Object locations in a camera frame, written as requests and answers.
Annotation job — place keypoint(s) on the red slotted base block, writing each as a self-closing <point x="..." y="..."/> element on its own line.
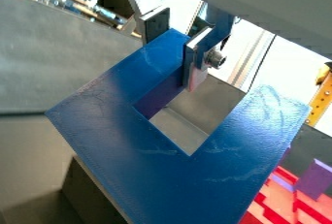
<point x="281" y="204"/>

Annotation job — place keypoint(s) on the purple U-shaped block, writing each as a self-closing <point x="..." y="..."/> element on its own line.
<point x="312" y="183"/>

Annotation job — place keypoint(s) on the yellow frame post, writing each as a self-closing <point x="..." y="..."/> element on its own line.
<point x="321" y="98"/>

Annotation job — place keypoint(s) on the blue U-shaped block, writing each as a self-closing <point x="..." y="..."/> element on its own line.
<point x="161" y="185"/>

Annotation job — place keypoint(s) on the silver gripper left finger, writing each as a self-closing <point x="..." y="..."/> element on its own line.
<point x="151" y="16"/>

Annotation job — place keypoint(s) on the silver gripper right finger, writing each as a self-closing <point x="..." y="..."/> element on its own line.
<point x="202" y="52"/>

